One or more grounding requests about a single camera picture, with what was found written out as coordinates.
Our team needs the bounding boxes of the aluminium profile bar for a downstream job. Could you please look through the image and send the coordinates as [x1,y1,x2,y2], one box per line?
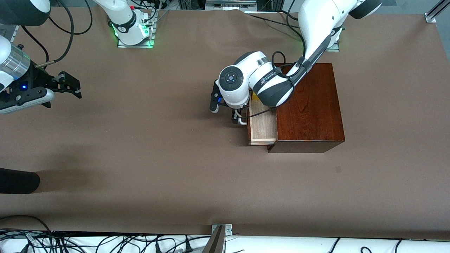
[424,0,450,24]

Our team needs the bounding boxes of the thin black looped cable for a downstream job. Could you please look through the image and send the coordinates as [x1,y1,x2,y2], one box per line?
[49,0,93,35]

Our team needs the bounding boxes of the silver metal bracket plate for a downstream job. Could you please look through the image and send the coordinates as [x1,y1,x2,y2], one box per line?
[211,223,232,236]

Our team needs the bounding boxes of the grey equipment rail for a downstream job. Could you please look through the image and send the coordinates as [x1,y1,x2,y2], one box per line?
[205,0,257,11]

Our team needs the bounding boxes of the black floor cable loop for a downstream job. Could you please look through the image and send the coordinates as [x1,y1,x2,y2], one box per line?
[0,215,53,235]

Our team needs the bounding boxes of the thin black short cable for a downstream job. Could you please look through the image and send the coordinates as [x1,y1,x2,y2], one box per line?
[20,25,50,64]

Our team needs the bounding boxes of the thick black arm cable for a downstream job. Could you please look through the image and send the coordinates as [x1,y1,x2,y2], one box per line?
[35,0,75,68]

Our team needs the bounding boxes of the black base cable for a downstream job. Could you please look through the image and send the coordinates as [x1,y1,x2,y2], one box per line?
[277,0,307,50]
[246,13,300,30]

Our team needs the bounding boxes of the dark brown wooden cabinet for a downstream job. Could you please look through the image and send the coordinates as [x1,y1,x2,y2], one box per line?
[267,63,346,154]

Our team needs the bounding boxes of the dark grey metal post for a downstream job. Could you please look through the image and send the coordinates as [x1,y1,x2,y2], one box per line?
[202,225,225,253]

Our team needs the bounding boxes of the black cylinder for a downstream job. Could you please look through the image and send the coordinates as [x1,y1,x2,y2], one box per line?
[0,168,40,194]

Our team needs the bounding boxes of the brown table cover sheet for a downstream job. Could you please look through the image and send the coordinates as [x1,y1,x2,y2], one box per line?
[0,6,450,240]

